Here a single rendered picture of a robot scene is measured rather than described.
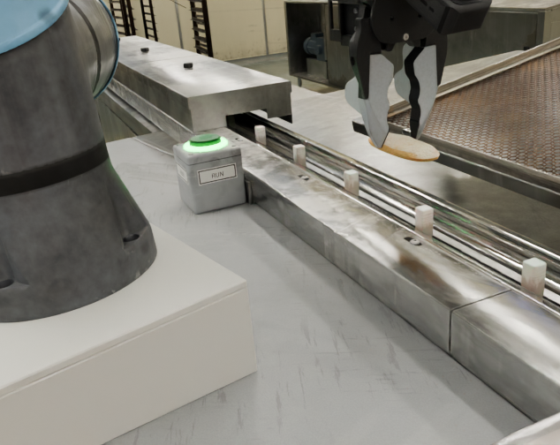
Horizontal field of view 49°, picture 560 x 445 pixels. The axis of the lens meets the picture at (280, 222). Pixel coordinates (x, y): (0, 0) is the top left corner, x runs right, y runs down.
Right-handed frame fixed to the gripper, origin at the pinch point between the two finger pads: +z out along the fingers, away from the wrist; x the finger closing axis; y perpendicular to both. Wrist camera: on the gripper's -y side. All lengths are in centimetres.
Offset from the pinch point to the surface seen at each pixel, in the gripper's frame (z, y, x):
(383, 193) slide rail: 8.7, 6.3, -1.9
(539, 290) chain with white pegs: 8.9, -18.4, 0.0
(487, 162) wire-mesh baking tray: 4.6, -1.6, -9.5
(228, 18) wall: 38, 700, -229
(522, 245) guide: 7.8, -13.4, -3.0
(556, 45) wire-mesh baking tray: -1.3, 21.9, -43.0
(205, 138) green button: 3.1, 23.7, 12.9
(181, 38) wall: 54, 699, -167
